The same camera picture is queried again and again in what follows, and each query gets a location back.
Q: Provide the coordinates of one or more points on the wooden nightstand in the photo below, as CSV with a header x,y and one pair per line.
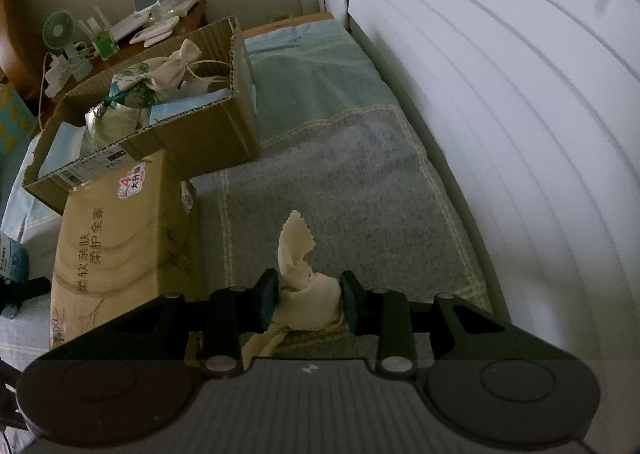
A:
x,y
125,54

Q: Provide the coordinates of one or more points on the wooden bed frame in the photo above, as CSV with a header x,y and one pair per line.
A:
x,y
290,22

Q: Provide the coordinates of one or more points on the blue printed box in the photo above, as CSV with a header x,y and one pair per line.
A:
x,y
12,259

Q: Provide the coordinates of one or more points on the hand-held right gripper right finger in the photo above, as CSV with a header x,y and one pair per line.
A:
x,y
351,304

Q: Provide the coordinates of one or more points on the wooden headboard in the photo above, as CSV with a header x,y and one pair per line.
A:
x,y
10,34

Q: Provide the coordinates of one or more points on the brown cardboard box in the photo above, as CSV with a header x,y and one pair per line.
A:
x,y
210,134

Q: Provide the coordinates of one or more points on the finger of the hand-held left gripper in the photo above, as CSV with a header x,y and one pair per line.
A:
x,y
25,291

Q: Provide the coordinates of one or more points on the small green desk fan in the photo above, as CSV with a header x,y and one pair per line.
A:
x,y
57,29

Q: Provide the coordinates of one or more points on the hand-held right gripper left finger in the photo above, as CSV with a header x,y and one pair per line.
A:
x,y
267,299

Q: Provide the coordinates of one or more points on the small green bottle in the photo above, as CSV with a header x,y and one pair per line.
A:
x,y
105,45

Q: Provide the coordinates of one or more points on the light blue plastic pack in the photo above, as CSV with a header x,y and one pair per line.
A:
x,y
60,147

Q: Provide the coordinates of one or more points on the white slatted roller blind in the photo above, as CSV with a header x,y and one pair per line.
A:
x,y
500,109

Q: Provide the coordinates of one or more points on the beige tissue pack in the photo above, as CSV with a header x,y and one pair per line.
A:
x,y
125,254

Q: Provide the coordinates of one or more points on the white tablet stand device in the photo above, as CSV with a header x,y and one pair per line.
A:
x,y
127,27

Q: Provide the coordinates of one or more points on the light blue bed sheet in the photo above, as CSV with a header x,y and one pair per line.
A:
x,y
30,199

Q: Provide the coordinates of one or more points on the blue face mask pack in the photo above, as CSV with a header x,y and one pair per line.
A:
x,y
190,104

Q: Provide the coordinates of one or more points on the grey green checked blanket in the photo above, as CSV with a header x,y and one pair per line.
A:
x,y
340,159

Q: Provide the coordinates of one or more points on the teal pillow with yellow print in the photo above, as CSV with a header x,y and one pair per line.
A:
x,y
15,119

